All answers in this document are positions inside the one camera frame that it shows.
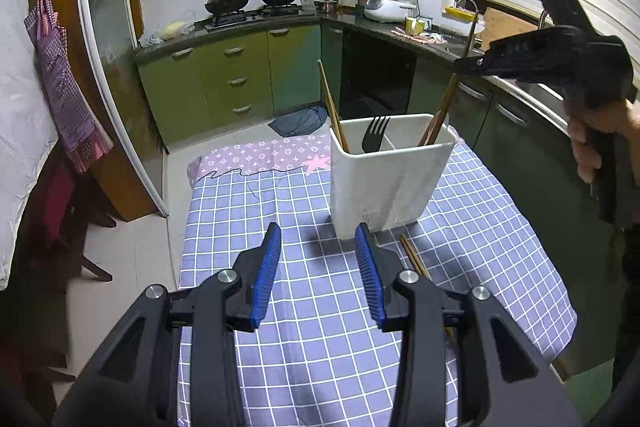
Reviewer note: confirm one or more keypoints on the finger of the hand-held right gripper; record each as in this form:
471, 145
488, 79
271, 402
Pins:
530, 54

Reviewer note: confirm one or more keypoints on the pink striped cloth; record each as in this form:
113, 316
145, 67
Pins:
420, 37

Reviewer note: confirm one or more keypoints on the white plastic utensil holder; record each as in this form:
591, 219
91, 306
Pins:
385, 187

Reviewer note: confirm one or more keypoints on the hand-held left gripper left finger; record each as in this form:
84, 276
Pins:
265, 277

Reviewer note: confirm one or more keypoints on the white mug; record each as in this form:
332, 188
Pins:
425, 24

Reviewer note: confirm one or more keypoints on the dark blue floor mat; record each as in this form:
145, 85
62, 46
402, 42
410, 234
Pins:
300, 122

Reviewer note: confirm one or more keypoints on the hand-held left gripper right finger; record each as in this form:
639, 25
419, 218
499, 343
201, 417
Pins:
367, 277

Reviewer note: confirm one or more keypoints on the small steel pot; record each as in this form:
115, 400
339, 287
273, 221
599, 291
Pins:
326, 6

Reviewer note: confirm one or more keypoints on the grey dish cloth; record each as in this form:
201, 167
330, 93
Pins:
150, 40

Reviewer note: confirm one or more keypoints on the wooden cutting board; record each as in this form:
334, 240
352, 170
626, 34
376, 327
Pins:
507, 29

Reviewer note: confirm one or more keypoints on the purple checked apron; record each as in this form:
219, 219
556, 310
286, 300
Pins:
60, 82

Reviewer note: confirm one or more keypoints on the sliding glass door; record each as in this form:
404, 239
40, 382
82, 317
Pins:
110, 57

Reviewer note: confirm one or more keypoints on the blue checked tablecloth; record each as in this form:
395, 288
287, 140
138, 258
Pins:
310, 357

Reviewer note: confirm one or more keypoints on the green base cabinets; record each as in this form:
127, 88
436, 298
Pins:
230, 77

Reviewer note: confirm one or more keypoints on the plastic bag with food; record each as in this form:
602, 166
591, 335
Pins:
175, 29

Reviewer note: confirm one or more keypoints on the tall steel faucet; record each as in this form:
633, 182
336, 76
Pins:
545, 19

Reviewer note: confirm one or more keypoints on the person's right hand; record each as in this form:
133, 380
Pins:
585, 152

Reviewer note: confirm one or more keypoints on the curved steel faucet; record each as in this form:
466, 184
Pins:
467, 7

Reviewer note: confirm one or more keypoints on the gas stove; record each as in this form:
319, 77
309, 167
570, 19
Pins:
255, 14

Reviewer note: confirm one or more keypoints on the yellow sponge rack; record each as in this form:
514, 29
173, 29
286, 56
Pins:
459, 11

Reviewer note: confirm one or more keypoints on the black plastic fork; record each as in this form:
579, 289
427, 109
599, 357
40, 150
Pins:
375, 134

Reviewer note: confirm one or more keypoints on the yellow mug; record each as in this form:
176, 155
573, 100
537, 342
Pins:
411, 25

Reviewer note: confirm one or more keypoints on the white hanging sheet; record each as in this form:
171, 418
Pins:
20, 107

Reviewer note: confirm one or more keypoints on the red wooden chair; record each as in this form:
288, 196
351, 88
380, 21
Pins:
65, 207

